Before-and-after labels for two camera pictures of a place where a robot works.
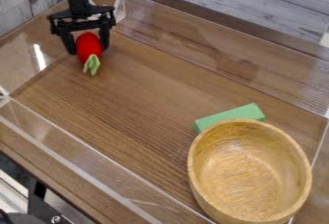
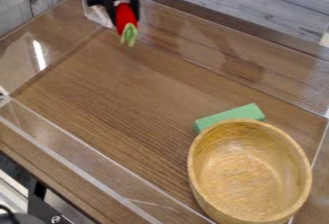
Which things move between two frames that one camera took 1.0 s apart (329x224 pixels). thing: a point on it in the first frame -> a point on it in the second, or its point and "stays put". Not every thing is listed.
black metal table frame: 40,208 stays put
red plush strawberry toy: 88,48 -> 125,20
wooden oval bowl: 248,172 stays put
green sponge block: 248,112 stays put
